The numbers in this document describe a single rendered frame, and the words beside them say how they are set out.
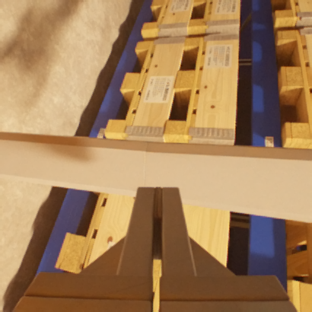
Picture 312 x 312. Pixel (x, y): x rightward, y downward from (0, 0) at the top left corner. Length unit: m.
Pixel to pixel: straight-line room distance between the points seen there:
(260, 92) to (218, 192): 1.22
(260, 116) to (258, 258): 0.68
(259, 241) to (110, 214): 0.62
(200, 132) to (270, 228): 0.52
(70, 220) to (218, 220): 0.70
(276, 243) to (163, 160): 0.87
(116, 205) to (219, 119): 0.64
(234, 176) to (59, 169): 0.17
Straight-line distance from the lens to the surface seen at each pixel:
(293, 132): 1.17
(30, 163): 0.28
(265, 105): 1.34
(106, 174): 0.23
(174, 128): 1.16
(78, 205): 1.22
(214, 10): 1.93
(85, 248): 1.06
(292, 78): 1.39
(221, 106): 1.23
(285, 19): 1.82
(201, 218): 0.96
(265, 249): 1.03
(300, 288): 0.99
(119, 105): 1.46
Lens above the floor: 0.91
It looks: 16 degrees down
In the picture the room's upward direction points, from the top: 95 degrees clockwise
